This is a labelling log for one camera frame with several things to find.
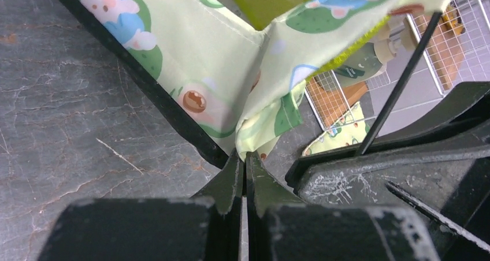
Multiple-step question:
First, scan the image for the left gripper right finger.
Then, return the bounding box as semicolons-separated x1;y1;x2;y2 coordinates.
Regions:
246;152;439;260

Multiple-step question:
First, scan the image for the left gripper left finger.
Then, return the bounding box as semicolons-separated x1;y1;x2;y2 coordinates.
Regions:
38;151;244;260

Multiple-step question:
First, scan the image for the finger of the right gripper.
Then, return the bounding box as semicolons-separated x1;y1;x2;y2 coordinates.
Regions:
285;82;489;242

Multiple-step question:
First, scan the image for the green avocado pet tent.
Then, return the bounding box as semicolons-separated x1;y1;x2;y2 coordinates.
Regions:
59;0;450;168

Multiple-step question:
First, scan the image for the green glass jar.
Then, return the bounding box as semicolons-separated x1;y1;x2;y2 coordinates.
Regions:
333;24;401;89

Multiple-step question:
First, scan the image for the white wire wooden shelf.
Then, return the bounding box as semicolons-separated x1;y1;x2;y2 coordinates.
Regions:
307;0;489;135

